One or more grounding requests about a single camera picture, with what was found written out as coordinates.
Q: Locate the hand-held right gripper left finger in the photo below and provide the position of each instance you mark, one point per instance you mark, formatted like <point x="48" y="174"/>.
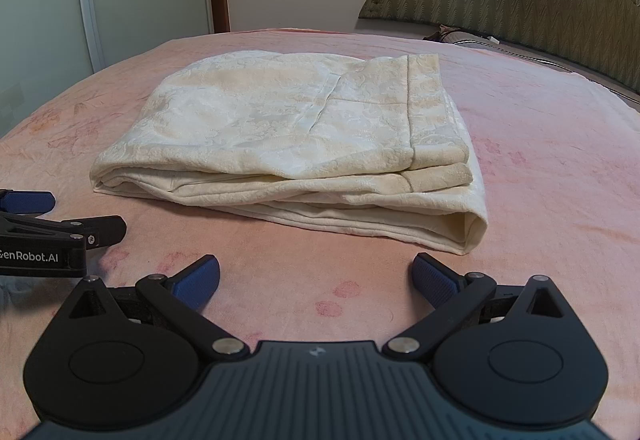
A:
<point x="197" y="280"/>

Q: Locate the grey mattress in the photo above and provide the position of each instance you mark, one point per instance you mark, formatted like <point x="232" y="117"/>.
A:
<point x="575" y="60"/>

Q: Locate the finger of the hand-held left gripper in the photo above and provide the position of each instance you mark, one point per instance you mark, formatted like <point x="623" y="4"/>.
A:
<point x="30" y="201"/>
<point x="100" y="227"/>

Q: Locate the pink blanket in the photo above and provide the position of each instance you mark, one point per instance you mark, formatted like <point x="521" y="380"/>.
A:
<point x="550" y="180"/>

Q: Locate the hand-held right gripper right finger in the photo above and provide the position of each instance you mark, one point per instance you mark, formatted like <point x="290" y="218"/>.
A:
<point x="432" y="277"/>

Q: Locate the cream patterned pants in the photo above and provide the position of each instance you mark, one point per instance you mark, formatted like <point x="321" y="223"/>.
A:
<point x="280" y="130"/>

